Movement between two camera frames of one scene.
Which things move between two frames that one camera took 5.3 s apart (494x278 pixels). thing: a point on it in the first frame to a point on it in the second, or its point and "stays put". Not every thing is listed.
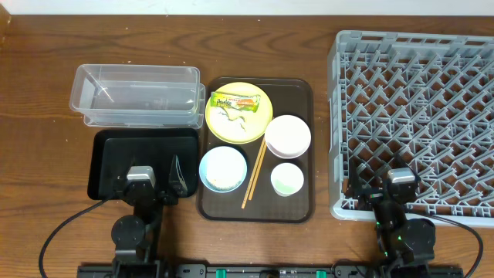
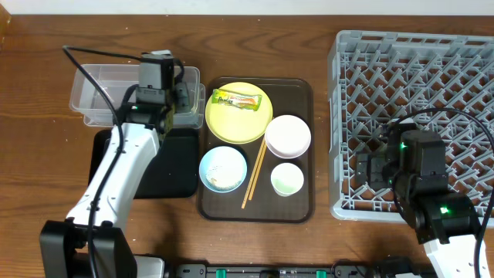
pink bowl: (288, 137) stays put
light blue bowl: (223, 169) stays put
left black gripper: (177, 188) to (181, 91)
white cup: (286, 178) stays put
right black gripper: (377, 197) to (367, 170)
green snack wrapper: (243, 102) stays put
